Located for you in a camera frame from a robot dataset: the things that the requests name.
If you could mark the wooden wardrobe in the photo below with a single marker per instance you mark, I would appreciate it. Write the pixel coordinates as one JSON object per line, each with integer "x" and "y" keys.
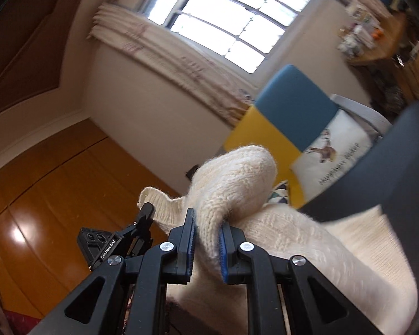
{"x": 87, "y": 174}

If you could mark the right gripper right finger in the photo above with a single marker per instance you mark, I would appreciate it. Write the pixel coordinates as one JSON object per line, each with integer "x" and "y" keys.
{"x": 286, "y": 296}

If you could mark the wooden side desk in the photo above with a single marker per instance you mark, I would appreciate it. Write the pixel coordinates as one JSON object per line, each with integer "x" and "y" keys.
{"x": 388, "y": 44}

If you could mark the white knitted sweater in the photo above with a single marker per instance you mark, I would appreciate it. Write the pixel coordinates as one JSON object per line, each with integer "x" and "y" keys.
{"x": 361, "y": 254}

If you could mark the deer print cushion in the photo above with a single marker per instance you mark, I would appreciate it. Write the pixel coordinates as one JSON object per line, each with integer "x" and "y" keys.
{"x": 337, "y": 149}

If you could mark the geometric triangle pattern cushion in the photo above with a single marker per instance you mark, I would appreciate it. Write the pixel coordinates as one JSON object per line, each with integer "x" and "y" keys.
{"x": 280, "y": 194}

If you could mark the beige left curtain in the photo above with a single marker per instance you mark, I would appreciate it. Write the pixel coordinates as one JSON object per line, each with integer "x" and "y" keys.
{"x": 172, "y": 58}

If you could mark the black padded bench seat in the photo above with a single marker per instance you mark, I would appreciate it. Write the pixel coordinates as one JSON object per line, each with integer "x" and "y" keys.
{"x": 388, "y": 175}

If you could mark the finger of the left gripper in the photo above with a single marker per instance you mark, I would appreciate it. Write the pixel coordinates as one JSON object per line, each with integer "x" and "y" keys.
{"x": 140, "y": 239}

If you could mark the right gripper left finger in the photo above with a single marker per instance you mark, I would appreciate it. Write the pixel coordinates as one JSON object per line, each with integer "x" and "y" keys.
{"x": 127, "y": 296}

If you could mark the multicolour fabric armchair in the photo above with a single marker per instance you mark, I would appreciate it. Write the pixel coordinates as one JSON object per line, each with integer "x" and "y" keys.
{"x": 289, "y": 115}

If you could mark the window with metal bars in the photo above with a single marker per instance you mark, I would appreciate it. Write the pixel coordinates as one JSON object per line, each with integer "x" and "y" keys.
{"x": 243, "y": 32}

